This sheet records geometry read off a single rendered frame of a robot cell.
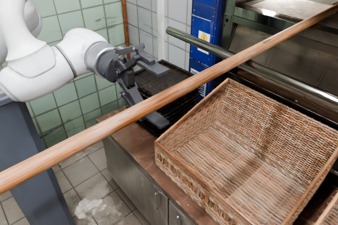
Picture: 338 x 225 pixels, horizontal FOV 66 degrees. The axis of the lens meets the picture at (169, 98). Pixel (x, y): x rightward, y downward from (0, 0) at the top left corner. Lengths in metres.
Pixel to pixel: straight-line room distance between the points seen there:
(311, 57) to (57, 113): 1.58
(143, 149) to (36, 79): 0.71
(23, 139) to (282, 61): 1.06
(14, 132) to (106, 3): 1.05
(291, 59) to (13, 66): 0.95
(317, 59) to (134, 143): 0.87
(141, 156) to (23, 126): 0.51
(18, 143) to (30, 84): 0.48
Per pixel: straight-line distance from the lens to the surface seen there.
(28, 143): 1.17
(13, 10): 0.72
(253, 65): 0.75
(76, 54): 0.73
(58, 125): 2.03
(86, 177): 1.98
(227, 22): 1.26
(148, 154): 1.26
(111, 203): 1.82
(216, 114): 1.37
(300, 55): 1.13
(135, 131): 1.37
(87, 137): 0.47
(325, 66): 1.11
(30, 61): 0.70
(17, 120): 1.10
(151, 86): 1.25
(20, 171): 0.46
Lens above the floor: 1.51
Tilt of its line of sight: 36 degrees down
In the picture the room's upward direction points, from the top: straight up
